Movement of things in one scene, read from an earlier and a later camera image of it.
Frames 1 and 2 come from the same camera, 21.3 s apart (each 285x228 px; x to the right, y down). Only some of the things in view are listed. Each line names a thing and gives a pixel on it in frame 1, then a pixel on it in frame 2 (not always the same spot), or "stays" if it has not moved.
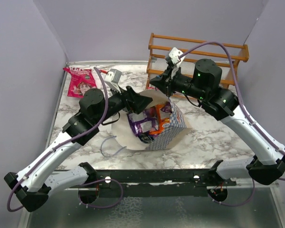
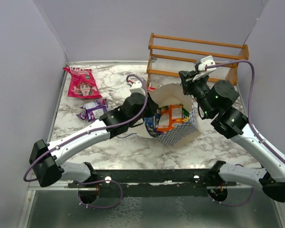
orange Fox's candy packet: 163,111 stays
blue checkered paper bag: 174,130 → 174,94
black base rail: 158,183 stays
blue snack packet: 145,137 → 151,123
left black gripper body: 117,102 → 149,112
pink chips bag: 80,79 stays
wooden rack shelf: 228,55 stays
